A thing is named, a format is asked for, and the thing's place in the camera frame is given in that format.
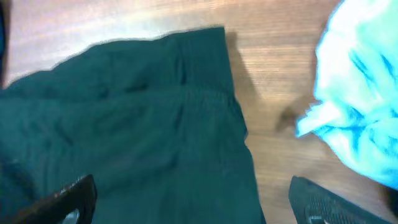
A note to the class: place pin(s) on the black shorts with white lining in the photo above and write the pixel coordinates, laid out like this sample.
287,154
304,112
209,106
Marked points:
156,123

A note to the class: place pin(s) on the light blue garment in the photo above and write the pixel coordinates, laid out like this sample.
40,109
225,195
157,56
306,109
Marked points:
356,89

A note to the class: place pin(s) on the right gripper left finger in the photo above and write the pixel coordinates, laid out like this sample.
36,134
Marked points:
75,202

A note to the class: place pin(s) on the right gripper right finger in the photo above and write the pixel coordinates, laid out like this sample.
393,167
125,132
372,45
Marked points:
313,204

